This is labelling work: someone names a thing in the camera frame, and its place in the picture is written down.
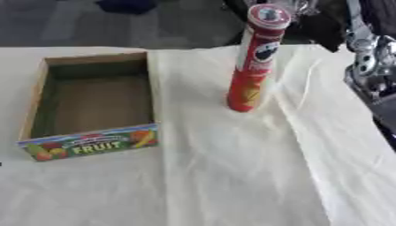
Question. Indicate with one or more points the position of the tan cardboard box, printed front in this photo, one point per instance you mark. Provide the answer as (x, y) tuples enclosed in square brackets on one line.
[(98, 100)]

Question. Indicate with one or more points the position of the tall red snack can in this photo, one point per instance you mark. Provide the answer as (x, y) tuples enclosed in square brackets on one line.
[(252, 73)]

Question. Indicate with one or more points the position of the dark blue bag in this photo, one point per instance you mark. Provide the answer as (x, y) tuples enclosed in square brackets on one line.
[(126, 6)]

